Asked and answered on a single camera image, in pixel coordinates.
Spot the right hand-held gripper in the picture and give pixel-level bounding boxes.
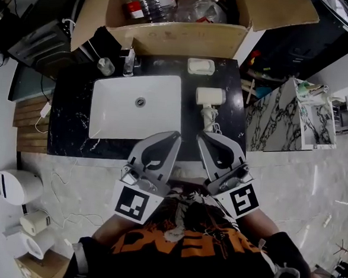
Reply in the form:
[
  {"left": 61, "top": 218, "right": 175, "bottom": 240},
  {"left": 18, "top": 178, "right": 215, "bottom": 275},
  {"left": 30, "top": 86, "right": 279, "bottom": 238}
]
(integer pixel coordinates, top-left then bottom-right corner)
[{"left": 190, "top": 132, "right": 266, "bottom": 222}]

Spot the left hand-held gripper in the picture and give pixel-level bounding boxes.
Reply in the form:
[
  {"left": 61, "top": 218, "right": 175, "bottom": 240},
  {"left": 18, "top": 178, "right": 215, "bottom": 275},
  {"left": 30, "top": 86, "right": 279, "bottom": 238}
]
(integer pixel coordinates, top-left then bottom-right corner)
[{"left": 108, "top": 127, "right": 183, "bottom": 227}]

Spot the cream hair dryer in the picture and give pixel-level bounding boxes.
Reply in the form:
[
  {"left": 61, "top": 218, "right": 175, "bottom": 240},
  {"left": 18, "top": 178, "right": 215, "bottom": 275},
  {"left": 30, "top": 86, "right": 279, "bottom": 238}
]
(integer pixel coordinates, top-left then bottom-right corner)
[{"left": 192, "top": 86, "right": 228, "bottom": 136}]

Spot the person's left forearm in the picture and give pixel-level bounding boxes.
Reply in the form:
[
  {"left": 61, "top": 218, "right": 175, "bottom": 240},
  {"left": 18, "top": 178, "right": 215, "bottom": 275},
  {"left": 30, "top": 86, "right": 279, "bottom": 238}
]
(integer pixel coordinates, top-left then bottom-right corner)
[{"left": 91, "top": 212, "right": 127, "bottom": 245}]

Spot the person's right forearm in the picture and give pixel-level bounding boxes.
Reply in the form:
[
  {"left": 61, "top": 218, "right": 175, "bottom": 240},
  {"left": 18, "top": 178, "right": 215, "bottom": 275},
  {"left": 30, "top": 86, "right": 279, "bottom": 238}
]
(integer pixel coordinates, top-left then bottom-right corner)
[{"left": 235, "top": 206, "right": 282, "bottom": 243}]

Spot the white rectangular sink basin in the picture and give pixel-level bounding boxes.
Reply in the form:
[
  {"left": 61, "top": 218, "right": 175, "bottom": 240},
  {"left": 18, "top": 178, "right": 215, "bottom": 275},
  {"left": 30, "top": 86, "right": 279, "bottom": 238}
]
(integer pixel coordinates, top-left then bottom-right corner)
[{"left": 87, "top": 69, "right": 187, "bottom": 146}]

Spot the black marble sink counter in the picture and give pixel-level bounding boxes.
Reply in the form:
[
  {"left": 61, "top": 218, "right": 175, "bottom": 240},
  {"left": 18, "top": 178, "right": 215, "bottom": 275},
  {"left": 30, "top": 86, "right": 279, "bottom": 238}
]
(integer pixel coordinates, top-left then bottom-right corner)
[{"left": 46, "top": 46, "right": 254, "bottom": 170}]

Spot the marble-pattern cabinet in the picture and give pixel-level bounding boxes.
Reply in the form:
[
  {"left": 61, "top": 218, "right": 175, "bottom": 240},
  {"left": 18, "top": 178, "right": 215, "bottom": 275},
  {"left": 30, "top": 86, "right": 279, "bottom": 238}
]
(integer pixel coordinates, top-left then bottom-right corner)
[{"left": 243, "top": 74, "right": 342, "bottom": 158}]

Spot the wooden stick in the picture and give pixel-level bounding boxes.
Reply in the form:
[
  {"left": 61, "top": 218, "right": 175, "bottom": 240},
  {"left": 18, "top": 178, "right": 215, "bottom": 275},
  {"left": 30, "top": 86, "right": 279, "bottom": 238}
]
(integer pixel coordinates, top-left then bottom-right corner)
[{"left": 245, "top": 79, "right": 257, "bottom": 106}]

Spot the white soap dish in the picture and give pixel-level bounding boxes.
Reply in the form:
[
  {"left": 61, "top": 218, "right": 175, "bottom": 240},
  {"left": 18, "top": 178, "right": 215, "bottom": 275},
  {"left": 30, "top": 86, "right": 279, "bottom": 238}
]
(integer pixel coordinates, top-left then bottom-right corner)
[{"left": 186, "top": 56, "right": 216, "bottom": 77}]

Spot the chrome faucet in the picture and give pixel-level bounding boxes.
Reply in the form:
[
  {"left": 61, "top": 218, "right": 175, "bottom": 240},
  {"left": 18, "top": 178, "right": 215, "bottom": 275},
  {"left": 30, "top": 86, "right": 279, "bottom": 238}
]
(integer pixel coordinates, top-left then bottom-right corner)
[{"left": 122, "top": 46, "right": 138, "bottom": 78}]

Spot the white soap bar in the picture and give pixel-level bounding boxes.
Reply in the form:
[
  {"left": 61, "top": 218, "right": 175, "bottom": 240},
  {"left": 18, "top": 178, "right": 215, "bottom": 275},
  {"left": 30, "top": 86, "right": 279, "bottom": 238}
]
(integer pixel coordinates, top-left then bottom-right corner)
[{"left": 189, "top": 60, "right": 212, "bottom": 73}]

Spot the clear glass jar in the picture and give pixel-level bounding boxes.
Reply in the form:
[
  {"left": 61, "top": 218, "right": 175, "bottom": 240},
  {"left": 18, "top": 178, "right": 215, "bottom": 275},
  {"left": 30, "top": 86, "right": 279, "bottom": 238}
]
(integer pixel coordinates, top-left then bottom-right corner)
[{"left": 95, "top": 56, "right": 117, "bottom": 78}]

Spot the person's black printed shirt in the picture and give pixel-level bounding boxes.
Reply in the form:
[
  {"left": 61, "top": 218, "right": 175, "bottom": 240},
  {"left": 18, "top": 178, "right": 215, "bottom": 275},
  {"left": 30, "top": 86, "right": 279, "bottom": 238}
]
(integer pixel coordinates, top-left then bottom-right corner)
[{"left": 65, "top": 179, "right": 318, "bottom": 278}]

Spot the large cardboard box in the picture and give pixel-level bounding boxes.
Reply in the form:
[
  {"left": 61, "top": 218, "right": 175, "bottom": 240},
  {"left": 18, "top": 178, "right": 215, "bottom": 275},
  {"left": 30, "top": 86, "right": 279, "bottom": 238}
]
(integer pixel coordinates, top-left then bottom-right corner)
[{"left": 69, "top": 0, "right": 321, "bottom": 69}]

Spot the white power adapter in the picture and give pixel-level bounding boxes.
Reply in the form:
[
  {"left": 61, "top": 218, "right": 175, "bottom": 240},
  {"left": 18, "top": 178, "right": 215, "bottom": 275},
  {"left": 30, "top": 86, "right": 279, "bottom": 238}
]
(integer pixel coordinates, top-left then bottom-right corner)
[{"left": 40, "top": 101, "right": 52, "bottom": 119}]

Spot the wooden slat mat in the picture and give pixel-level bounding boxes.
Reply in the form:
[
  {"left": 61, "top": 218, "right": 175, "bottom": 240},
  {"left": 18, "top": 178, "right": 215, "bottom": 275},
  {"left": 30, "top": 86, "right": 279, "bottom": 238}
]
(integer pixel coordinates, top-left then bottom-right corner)
[{"left": 10, "top": 94, "right": 52, "bottom": 155}]

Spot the black cabinet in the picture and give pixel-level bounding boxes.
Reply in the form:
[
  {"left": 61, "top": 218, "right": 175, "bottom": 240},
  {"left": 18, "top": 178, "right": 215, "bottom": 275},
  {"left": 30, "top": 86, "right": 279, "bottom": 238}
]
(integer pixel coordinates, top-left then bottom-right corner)
[{"left": 240, "top": 0, "right": 348, "bottom": 89}]

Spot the beige square box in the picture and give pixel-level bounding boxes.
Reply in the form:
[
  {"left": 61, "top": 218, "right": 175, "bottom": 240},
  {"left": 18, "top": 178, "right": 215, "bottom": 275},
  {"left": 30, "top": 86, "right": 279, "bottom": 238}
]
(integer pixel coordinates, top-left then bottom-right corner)
[{"left": 18, "top": 209, "right": 52, "bottom": 236}]

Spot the clear red-label plastic bottle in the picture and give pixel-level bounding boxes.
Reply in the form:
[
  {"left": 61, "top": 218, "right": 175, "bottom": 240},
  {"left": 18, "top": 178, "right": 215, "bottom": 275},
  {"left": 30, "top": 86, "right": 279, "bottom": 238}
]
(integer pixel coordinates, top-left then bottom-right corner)
[{"left": 119, "top": 0, "right": 179, "bottom": 25}]

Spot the dark glass panel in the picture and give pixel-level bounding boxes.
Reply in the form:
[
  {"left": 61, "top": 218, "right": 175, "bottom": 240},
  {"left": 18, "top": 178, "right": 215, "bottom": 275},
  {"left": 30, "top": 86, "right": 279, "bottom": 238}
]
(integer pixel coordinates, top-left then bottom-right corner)
[{"left": 7, "top": 63, "right": 57, "bottom": 106}]

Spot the clear plastic bag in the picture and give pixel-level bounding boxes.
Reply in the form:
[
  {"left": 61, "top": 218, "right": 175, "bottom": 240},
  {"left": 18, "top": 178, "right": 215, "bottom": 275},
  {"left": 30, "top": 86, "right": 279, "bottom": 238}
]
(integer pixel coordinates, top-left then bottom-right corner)
[{"left": 175, "top": 0, "right": 229, "bottom": 27}]

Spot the black box appliance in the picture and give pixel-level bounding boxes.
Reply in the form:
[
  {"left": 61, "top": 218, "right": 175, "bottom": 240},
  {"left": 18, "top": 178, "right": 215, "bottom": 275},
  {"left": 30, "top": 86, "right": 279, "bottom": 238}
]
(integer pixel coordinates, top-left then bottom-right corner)
[{"left": 5, "top": 15, "right": 75, "bottom": 71}]

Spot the small cardboard box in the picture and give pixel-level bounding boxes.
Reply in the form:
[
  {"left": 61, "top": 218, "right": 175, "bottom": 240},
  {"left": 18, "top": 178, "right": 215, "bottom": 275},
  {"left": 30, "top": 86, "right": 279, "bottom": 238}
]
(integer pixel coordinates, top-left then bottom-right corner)
[{"left": 14, "top": 245, "right": 72, "bottom": 278}]

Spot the white floor cable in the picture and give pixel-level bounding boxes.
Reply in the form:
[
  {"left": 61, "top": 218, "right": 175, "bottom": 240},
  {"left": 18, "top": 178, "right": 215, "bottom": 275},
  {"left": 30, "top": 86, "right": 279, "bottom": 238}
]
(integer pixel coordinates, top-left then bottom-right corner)
[{"left": 46, "top": 155, "right": 110, "bottom": 232}]

